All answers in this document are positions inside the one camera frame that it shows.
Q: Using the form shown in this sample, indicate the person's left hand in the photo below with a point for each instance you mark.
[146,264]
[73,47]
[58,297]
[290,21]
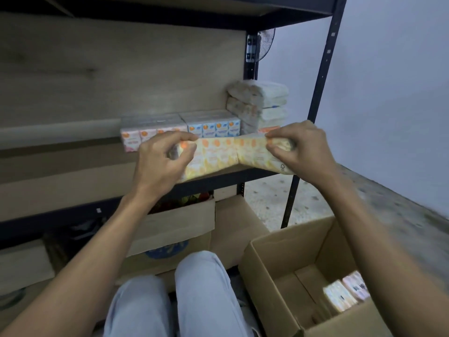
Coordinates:
[154,168]

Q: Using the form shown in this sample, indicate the person's right hand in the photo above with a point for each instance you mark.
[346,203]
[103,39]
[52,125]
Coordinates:
[305,150]

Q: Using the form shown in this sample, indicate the person's right thumb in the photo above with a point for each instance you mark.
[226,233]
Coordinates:
[279,150]

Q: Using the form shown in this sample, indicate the person's left thumb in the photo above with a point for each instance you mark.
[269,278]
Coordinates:
[184,154]

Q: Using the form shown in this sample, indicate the yellow orange tissue multipack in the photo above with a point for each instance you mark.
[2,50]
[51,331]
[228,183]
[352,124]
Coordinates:
[224,154]

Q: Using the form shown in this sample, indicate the person's left forearm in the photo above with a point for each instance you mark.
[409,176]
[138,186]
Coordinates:
[87,263]

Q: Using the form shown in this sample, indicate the person's right forearm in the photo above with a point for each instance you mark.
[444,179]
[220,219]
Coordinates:
[379,249]

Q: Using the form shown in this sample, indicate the white wrapped tissue bundle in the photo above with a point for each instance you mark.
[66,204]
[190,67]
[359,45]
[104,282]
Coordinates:
[256,111]
[259,91]
[259,123]

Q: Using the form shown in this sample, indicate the blue tissue multipack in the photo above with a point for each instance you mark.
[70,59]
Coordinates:
[214,124]

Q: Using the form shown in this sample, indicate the colourful snack packets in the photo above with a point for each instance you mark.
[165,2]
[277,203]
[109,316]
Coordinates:
[189,200]

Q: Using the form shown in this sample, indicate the pink tissue multipack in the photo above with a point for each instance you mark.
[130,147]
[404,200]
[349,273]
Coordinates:
[140,135]

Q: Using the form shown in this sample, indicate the black metal shelving rack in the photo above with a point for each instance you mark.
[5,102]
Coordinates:
[251,98]

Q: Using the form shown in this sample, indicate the cardboard box with blue logo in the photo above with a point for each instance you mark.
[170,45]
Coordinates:
[168,238]

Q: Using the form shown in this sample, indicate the plain cardboard box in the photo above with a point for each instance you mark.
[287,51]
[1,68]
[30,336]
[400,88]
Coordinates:
[238,228]

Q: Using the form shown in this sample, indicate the open brown cardboard box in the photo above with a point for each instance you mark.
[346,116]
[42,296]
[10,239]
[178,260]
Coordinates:
[280,277]

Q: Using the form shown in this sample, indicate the person's right leg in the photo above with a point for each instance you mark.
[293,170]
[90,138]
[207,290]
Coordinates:
[207,294]

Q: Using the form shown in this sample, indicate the person's leg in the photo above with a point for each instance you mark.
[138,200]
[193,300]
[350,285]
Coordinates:
[207,294]
[136,308]

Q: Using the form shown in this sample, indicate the pink tissue pack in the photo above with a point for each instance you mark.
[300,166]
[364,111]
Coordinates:
[356,284]

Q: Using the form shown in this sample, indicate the yellow tissue pack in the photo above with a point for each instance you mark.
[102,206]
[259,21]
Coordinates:
[339,296]

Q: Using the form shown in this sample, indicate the person's left leg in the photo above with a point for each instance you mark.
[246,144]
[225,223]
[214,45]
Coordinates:
[136,308]

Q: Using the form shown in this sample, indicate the worn flat cardboard box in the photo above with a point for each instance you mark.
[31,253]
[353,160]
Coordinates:
[24,263]

